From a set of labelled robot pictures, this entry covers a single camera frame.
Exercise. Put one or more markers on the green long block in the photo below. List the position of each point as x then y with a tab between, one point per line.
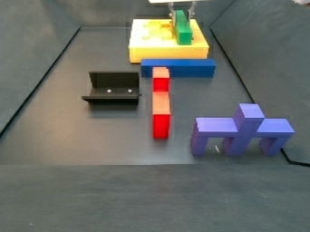
182	29

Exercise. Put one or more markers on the blue long block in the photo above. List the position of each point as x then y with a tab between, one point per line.
182	68

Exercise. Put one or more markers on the black angle bracket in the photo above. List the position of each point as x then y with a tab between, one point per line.
114	87

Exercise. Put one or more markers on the yellow slotted board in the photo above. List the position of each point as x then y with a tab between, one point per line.
153	41

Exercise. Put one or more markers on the red stepped block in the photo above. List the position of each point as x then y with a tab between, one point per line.
161	103

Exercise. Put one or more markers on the purple cross-shaped block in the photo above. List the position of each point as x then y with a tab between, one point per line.
237	130

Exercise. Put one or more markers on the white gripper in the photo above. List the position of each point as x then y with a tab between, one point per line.
171	4

